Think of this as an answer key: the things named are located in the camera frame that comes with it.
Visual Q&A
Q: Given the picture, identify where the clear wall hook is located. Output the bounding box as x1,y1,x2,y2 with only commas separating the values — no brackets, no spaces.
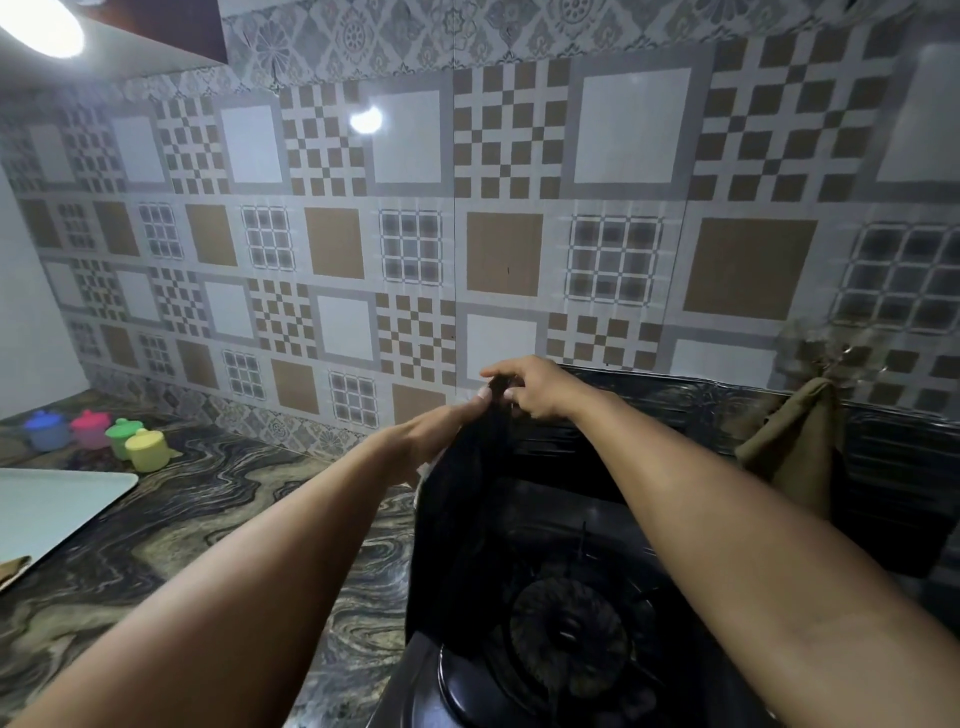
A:
777,318,860,385

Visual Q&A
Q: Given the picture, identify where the small blue lidded pot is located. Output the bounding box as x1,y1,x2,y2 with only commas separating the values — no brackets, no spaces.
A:
23,410,74,453

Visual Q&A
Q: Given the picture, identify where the small pink lidded pot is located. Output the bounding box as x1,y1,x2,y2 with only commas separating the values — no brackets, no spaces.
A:
69,409,115,452

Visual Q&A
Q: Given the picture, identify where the person's right hand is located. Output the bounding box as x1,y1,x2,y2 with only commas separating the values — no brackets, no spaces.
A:
480,356,610,423

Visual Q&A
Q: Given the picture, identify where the small yellow lidded pot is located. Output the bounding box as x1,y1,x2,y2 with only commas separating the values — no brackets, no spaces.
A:
124,428,181,474

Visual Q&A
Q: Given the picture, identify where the brown hanging cloth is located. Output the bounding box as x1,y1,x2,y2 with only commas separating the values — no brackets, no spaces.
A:
734,375,850,520

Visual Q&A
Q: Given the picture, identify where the black cloth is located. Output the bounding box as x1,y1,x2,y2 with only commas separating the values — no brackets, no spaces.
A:
405,381,526,650

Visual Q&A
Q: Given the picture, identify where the black gas stove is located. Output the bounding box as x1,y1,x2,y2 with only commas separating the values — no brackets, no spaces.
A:
375,420,785,728

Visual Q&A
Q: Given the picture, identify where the black foil splash guard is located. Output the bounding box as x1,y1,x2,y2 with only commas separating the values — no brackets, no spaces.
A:
558,365,960,580

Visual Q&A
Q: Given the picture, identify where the round black stove burner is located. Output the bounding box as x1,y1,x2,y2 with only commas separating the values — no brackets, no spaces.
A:
510,576,633,700

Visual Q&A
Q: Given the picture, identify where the person's right forearm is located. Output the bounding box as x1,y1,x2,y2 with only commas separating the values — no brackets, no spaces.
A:
579,386,960,728

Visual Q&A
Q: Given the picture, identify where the person's left forearm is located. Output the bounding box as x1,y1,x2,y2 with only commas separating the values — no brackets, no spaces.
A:
11,431,423,728

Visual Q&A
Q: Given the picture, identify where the small green lidded pot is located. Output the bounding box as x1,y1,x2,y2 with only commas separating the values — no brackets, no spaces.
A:
105,418,142,462

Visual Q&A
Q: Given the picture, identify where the white cutting board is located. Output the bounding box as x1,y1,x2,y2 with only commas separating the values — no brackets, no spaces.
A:
0,468,141,594

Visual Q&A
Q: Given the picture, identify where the person's left hand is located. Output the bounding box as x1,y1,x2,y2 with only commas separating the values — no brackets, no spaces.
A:
388,388,494,486

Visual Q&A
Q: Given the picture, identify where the round white ceiling light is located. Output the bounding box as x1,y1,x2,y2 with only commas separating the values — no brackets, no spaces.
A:
0,0,87,60

